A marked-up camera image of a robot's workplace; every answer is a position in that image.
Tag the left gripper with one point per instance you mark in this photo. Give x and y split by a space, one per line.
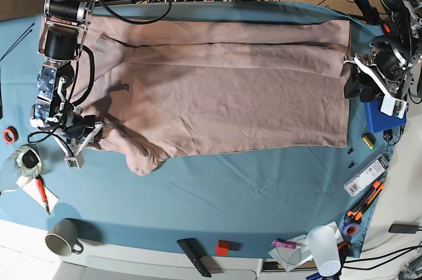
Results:
391 106

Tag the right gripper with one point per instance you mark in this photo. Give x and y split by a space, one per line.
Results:
75 134

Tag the pink t-shirt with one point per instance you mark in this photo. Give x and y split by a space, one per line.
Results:
174 88

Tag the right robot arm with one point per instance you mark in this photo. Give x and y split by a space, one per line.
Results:
66 79

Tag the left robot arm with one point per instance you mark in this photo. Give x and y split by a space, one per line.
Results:
385 73

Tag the blue plastic box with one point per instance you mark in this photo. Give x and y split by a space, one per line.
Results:
379 122

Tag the yellow green battery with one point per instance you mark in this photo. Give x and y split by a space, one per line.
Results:
369 140

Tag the red pen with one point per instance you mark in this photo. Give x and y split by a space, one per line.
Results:
43 195

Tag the clear tape roll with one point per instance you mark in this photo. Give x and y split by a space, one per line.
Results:
26 161

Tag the blue black clamp tool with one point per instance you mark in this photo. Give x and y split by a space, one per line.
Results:
370 14

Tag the white paper note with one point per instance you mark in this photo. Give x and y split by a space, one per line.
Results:
37 191

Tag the clear plastic bit case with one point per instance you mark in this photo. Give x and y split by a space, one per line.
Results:
369 174

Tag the red tape roll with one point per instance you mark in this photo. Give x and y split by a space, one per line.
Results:
10 135

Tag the grey ceramic mug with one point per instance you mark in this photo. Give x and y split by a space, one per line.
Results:
62 239

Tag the blue table cloth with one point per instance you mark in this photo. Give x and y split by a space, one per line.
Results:
248 198

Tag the orange black utility knife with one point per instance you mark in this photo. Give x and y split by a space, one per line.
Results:
355 213

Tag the purple tape roll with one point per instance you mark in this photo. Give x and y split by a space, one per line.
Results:
350 229

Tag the black remote control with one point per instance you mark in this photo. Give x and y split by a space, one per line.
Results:
186 244

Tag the frosted plastic cup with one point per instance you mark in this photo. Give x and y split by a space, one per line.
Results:
323 246

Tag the red cube block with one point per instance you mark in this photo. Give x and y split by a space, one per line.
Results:
222 248

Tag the purple marker pen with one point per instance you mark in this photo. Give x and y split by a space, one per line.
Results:
284 244

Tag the black cable tie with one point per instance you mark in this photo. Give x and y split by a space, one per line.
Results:
18 41

